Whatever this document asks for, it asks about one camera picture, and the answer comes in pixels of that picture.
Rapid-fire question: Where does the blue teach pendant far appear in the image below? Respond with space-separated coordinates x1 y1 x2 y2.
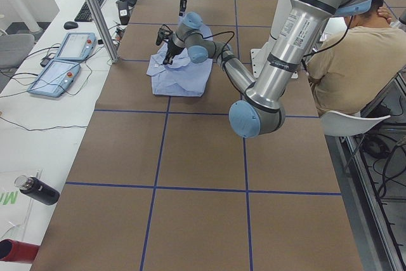
54 32 97 62

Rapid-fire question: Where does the grey aluminium frame post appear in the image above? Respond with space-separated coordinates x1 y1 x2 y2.
85 0 119 63

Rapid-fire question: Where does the blue teach pendant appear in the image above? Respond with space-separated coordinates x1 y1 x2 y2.
27 60 81 98
54 32 97 62

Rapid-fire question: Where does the red cylinder bottle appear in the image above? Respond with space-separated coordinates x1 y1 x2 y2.
1 239 40 263

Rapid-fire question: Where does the black cable on desk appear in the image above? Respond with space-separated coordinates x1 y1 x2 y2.
0 114 88 132

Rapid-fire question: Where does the black water bottle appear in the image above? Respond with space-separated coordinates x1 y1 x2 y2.
14 175 60 206

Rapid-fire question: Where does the blue teach pendant near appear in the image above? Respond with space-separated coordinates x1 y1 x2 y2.
27 60 81 98

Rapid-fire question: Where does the black keyboard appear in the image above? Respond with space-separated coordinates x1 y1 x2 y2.
74 0 108 23

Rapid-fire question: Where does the light blue striped shirt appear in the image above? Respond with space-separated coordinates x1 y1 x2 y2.
147 42 213 96

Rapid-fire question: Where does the black computer mouse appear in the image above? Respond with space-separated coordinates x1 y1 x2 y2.
63 21 79 30

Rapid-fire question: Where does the person in beige shirt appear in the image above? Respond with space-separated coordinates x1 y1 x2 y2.
307 0 405 116

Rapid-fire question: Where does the white chair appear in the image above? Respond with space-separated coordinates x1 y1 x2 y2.
320 110 390 137

